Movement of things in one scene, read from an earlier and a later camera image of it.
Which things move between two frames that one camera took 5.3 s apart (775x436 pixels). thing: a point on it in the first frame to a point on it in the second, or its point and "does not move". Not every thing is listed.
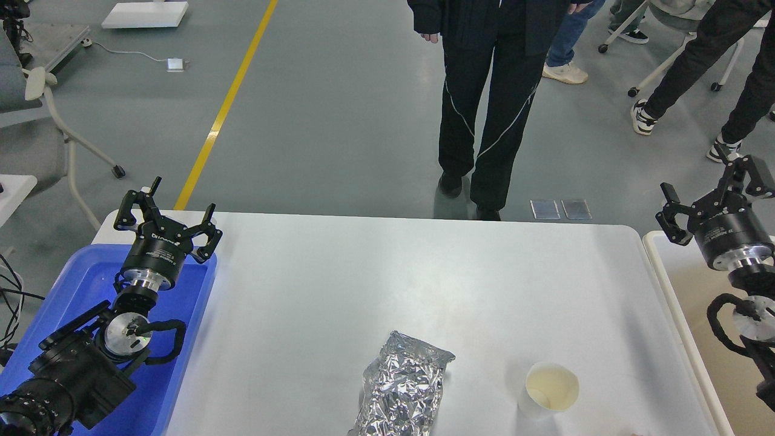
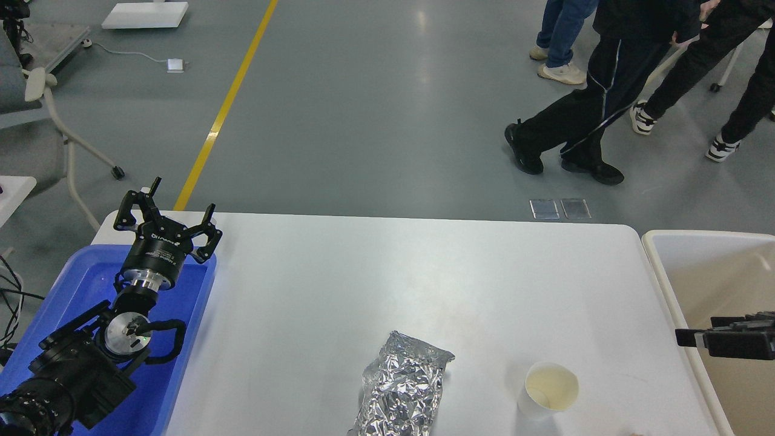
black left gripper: x=158 y=255 does not move
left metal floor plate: x=545 y=209 does not move
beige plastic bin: x=696 y=284 does not move
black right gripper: x=729 y=234 to x=750 y=344
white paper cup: x=548 y=389 does not move
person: x=494 y=52 to x=633 y=38
